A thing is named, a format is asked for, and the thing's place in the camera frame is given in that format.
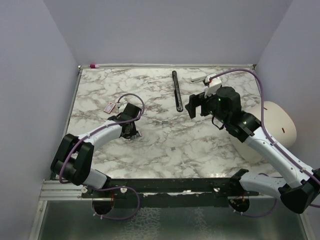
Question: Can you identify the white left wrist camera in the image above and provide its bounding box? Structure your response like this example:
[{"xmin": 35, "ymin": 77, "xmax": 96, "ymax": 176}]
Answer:
[{"xmin": 113, "ymin": 103, "xmax": 126, "ymax": 114}]

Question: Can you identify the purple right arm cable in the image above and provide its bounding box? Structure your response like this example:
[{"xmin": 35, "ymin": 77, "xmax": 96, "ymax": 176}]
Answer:
[{"xmin": 209, "ymin": 68, "xmax": 320, "ymax": 217}]

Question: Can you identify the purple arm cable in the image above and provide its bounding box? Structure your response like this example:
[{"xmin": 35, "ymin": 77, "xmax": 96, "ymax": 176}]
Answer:
[
  {"xmin": 209, "ymin": 68, "xmax": 320, "ymax": 217},
  {"xmin": 58, "ymin": 93, "xmax": 146, "ymax": 221}
]

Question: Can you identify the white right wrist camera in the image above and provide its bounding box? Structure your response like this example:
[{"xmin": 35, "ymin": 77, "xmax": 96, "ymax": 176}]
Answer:
[{"xmin": 204, "ymin": 75, "xmax": 222, "ymax": 98}]

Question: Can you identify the staple box tray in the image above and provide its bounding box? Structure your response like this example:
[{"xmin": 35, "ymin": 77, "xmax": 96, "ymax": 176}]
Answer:
[{"xmin": 130, "ymin": 131, "xmax": 142, "ymax": 141}]

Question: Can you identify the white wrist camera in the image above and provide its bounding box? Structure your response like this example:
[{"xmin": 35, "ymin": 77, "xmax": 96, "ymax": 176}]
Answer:
[
  {"xmin": 204, "ymin": 75, "xmax": 222, "ymax": 98},
  {"xmin": 113, "ymin": 103, "xmax": 126, "ymax": 114}
]

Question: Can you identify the red white staple box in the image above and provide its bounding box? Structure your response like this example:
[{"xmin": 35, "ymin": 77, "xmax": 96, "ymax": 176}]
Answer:
[{"xmin": 103, "ymin": 102, "xmax": 116, "ymax": 114}]

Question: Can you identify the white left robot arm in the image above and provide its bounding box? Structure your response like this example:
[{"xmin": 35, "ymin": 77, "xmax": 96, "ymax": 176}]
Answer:
[{"xmin": 50, "ymin": 103, "xmax": 143, "ymax": 198}]

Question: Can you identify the white stapler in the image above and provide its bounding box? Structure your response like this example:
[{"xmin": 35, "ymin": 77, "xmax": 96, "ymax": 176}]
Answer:
[{"xmin": 190, "ymin": 72, "xmax": 208, "ymax": 84}]

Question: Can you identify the large white paper roll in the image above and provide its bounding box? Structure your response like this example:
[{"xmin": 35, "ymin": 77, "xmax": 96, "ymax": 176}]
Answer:
[{"xmin": 229, "ymin": 101, "xmax": 297, "ymax": 164}]

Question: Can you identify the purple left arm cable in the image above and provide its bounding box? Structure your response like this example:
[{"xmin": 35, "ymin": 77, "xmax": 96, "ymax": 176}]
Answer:
[{"xmin": 58, "ymin": 93, "xmax": 146, "ymax": 221}]

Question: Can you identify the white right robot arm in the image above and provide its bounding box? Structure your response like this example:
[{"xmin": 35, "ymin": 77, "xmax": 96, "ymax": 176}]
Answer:
[{"xmin": 185, "ymin": 86, "xmax": 320, "ymax": 214}]

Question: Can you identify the pink capped white tube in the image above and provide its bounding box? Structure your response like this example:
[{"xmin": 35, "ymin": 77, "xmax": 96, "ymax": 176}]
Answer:
[{"xmin": 89, "ymin": 64, "xmax": 100, "ymax": 69}]

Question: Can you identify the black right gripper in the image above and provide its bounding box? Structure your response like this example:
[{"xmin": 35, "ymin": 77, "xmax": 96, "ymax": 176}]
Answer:
[{"xmin": 185, "ymin": 88, "xmax": 229, "ymax": 125}]

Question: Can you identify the aluminium frame rail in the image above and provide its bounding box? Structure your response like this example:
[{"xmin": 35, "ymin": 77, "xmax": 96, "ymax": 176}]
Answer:
[{"xmin": 40, "ymin": 172, "xmax": 286, "ymax": 201}]

